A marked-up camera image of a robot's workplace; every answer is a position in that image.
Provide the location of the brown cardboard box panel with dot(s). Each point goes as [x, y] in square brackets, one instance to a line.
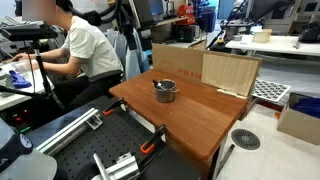
[176, 60]

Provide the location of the black perforated breadboard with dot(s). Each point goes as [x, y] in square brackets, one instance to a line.
[110, 140]

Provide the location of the black equipment box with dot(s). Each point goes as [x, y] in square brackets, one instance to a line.
[186, 33]

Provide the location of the black camera tripod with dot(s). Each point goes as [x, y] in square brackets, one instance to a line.
[40, 66]

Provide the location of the blue fabric in box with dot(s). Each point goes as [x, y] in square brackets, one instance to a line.
[308, 106]

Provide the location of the open cardboard box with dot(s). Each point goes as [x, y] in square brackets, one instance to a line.
[296, 125]

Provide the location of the black control box with lights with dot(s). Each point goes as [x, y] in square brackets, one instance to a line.
[20, 120]

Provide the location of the red Coca-Cola item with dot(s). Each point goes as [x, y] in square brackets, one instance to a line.
[186, 13]

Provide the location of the white desk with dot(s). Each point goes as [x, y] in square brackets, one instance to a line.
[13, 98]

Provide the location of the yellow emergency stop button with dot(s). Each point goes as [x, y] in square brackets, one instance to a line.
[220, 41]

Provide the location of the round floor drain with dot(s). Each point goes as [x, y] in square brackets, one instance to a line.
[245, 139]

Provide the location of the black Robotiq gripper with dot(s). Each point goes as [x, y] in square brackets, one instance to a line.
[145, 35]

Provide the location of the white perforated tray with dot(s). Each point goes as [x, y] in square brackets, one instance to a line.
[270, 90]

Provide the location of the black bag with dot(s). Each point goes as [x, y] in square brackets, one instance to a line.
[310, 33]

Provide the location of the light wooden box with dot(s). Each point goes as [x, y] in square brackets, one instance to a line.
[262, 35]

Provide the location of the blue cloth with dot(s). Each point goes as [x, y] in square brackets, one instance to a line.
[19, 80]

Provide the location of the small steel pot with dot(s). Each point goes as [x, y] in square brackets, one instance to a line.
[165, 95]

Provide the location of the black marker pen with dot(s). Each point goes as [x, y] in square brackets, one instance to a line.
[159, 85]

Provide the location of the aluminium extrusion rail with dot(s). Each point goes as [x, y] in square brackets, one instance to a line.
[121, 166]
[68, 131]

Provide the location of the long white table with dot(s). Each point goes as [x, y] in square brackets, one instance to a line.
[280, 45]

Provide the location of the blue bin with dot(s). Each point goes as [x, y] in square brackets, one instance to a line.
[206, 20]

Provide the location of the seated person in white shirt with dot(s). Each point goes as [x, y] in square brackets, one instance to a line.
[90, 50]

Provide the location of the black table leg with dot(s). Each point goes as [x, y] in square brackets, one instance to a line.
[226, 159]

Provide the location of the white tape strip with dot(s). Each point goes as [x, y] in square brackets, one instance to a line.
[230, 93]

